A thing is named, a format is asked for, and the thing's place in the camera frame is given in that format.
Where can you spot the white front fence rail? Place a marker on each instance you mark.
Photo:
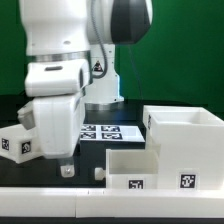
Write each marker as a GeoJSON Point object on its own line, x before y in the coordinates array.
{"type": "Point", "coordinates": [99, 202]}

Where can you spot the white drawer cabinet frame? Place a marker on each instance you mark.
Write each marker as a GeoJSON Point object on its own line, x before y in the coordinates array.
{"type": "Point", "coordinates": [189, 142]}

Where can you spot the white drawer box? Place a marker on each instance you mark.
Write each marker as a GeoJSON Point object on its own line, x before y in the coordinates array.
{"type": "Point", "coordinates": [18, 144]}
{"type": "Point", "coordinates": [129, 169]}

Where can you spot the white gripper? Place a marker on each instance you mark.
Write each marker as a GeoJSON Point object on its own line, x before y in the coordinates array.
{"type": "Point", "coordinates": [58, 121]}

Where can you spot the white drawer box front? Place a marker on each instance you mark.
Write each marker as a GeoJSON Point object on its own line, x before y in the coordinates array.
{"type": "Point", "coordinates": [129, 169]}

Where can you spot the white marker base plate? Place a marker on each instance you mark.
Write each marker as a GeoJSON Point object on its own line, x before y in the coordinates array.
{"type": "Point", "coordinates": [111, 133]}

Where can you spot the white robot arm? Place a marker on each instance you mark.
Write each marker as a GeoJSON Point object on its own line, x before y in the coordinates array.
{"type": "Point", "coordinates": [59, 36]}

